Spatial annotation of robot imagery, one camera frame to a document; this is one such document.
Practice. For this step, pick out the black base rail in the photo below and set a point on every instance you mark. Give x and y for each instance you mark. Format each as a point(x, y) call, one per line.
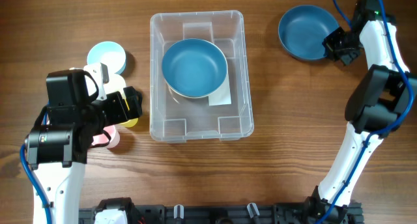
point(211, 214)

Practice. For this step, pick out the cream bowl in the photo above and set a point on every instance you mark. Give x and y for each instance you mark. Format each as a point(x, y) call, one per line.
point(182, 94)

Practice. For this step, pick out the white label in container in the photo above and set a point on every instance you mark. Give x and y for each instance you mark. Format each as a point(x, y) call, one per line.
point(221, 96)

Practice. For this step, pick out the yellow cup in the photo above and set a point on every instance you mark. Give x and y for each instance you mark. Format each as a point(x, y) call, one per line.
point(130, 123)

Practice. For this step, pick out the cream cup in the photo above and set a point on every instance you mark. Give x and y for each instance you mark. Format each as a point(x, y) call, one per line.
point(115, 83)

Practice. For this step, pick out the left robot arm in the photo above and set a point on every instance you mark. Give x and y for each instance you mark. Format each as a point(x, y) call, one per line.
point(54, 154)

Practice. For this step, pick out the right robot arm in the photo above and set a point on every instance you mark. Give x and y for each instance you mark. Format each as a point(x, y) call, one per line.
point(377, 107)

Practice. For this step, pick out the clear plastic storage container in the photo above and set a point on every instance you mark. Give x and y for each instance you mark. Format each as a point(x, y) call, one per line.
point(177, 119)

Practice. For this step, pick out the pink cup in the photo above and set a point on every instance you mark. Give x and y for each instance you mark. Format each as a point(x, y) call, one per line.
point(109, 139)

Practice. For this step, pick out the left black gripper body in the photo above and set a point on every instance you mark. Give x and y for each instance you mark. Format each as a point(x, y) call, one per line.
point(131, 102)

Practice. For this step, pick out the light blue cup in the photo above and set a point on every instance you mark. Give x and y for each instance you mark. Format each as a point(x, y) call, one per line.
point(110, 54)

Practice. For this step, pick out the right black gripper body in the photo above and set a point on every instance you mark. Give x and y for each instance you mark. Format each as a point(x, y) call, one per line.
point(339, 43)

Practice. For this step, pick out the dark blue bowl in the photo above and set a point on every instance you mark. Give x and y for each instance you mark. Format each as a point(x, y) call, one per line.
point(303, 29)
point(194, 67)

